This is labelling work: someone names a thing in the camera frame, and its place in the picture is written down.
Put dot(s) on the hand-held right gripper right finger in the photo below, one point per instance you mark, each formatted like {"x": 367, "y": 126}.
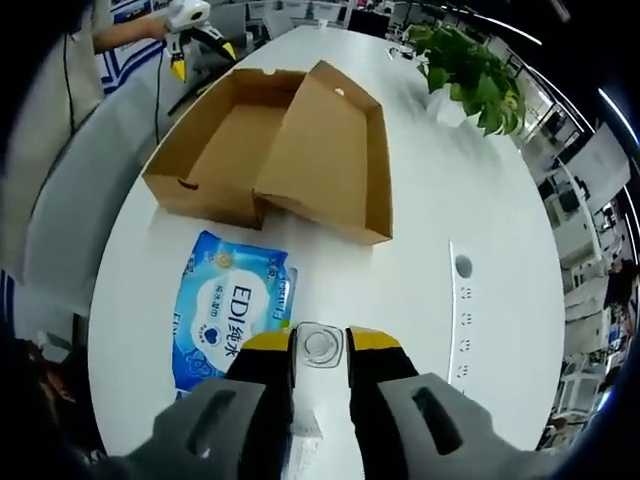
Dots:
{"x": 380, "y": 365}

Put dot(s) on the table socket strip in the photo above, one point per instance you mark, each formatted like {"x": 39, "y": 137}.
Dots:
{"x": 462, "y": 300}

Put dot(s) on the small dark object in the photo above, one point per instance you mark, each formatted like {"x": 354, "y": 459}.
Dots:
{"x": 397, "y": 51}

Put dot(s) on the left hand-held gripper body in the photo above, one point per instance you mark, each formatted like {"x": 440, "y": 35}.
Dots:
{"x": 187, "y": 15}

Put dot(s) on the brown cardboard shoe box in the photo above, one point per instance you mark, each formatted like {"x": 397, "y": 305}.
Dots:
{"x": 325, "y": 165}

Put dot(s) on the clear plastic jar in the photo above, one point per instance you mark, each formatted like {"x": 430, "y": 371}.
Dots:
{"x": 319, "y": 346}

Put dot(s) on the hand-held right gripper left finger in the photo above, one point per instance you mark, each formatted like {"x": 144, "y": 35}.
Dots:
{"x": 260, "y": 375}

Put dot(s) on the blue wet wipes pack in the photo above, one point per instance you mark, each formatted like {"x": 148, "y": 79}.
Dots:
{"x": 220, "y": 310}

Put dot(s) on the potted green plant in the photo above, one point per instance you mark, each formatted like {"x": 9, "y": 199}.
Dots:
{"x": 470, "y": 70}

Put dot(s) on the person's white shirt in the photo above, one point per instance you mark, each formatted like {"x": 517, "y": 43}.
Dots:
{"x": 40, "y": 150}

